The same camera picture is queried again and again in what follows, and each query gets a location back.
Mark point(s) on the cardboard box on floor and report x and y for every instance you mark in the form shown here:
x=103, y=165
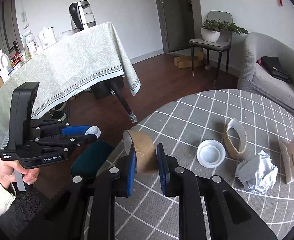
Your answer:
x=185, y=61

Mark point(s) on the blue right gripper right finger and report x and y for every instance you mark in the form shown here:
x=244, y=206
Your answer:
x=164, y=173

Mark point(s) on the dark teal trash bin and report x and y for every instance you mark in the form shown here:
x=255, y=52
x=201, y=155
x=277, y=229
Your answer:
x=90, y=161

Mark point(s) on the black dining table leg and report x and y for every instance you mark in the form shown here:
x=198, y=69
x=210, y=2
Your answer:
x=122, y=100

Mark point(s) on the grey dining chair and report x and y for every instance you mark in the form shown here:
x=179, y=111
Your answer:
x=222, y=45

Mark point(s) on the white detergent bottle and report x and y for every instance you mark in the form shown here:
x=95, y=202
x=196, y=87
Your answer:
x=5, y=64

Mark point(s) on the white potted plant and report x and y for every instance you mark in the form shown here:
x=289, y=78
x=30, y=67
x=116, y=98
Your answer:
x=211, y=29

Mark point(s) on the large white plastic lid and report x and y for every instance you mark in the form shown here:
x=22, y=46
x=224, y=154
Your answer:
x=210, y=153

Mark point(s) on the grey checked round tablecloth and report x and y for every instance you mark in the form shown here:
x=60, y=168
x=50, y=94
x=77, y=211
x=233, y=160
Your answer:
x=190, y=129

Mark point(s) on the black storage box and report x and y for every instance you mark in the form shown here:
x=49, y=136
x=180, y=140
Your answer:
x=104, y=88

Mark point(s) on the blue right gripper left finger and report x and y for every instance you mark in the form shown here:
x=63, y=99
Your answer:
x=131, y=167

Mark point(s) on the white paper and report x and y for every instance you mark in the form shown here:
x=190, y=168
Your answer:
x=258, y=174

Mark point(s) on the grey armchair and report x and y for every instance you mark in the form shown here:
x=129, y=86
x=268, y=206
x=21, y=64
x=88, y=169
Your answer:
x=255, y=79

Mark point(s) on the black bag on armchair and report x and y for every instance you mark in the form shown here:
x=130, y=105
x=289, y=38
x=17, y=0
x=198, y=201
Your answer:
x=273, y=67

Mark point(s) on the grey door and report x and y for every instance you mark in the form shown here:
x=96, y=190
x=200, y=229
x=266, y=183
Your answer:
x=177, y=24

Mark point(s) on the small white plastic lid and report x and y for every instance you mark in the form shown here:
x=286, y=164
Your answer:
x=93, y=130

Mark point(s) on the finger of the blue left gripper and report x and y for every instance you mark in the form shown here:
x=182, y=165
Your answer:
x=75, y=130

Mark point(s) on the left hand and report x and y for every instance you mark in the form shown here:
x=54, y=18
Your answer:
x=7, y=176

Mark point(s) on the white patterned dining tablecloth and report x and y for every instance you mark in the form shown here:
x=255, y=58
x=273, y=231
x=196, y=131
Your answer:
x=67, y=68

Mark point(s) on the electric kettle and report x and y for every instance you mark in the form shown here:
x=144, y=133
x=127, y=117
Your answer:
x=81, y=16

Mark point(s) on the cardboard tape roll core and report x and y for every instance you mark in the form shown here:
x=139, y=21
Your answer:
x=144, y=149

